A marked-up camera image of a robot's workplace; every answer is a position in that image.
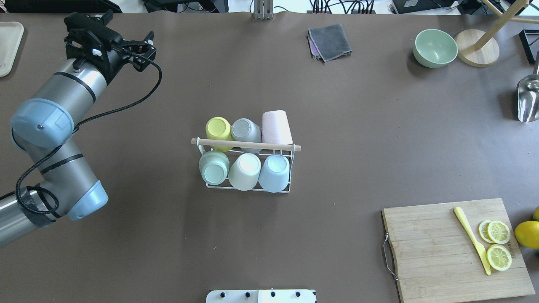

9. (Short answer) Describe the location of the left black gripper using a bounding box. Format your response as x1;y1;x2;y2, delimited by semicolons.
65;30;157;85

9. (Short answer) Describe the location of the green plastic cup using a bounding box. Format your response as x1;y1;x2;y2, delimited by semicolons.
199;150;230;185

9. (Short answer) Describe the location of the pink plastic cup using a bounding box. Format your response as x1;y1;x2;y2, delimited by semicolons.
262;110;293;145

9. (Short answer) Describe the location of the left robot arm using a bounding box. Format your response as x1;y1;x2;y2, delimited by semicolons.
1;29;156;246

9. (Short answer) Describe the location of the yellow plastic cup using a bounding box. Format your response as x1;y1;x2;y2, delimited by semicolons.
205;117;234;141

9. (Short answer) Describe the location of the grey plastic cup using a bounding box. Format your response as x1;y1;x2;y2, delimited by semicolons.
231;118;262;143

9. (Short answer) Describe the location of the cream plastic cup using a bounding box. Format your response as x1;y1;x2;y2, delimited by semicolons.
228;153;261;191

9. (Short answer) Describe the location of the light blue plastic cup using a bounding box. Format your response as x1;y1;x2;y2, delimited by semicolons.
259;154;290;192

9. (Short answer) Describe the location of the cream plastic serving tray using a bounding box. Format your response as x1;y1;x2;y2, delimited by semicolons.
0;21;24;77

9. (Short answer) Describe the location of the folded grey cloth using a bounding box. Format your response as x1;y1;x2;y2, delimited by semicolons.
307;24;353;63

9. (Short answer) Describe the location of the green bowl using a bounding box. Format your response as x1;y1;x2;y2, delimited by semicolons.
413;29;458;68

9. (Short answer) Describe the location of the wooden stand with round base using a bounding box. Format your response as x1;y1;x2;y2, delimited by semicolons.
454;0;538;68

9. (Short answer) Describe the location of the wooden cutting board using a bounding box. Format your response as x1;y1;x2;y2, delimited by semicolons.
382;198;535;303

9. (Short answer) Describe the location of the metal scoop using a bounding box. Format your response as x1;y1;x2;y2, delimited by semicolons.
517;57;539;122

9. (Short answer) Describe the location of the yellow plastic knife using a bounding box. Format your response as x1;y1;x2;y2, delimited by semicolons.
453;206;491;275

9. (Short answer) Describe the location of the lemon slice upper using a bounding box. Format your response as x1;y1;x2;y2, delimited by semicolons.
478;220;511;245

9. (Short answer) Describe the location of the lemon slice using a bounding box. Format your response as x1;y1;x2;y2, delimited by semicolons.
486;244;512;271
478;220;511;245

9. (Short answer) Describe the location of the lemon slice lower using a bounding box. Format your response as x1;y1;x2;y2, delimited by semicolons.
486;244;512;271

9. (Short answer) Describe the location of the whole yellow lemon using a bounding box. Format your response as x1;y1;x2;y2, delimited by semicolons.
514;221;539;250

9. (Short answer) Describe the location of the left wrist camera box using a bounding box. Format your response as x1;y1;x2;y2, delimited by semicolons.
64;10;123;51

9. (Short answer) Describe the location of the aluminium frame post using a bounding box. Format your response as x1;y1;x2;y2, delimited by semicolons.
253;0;275;20

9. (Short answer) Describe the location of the white wire cup holder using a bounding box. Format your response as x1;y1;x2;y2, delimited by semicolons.
191;137;302;194

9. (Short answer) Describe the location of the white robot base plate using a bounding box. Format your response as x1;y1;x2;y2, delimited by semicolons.
205;289;317;303

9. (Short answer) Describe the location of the black frame object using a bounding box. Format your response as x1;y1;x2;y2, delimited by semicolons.
518;29;539;64

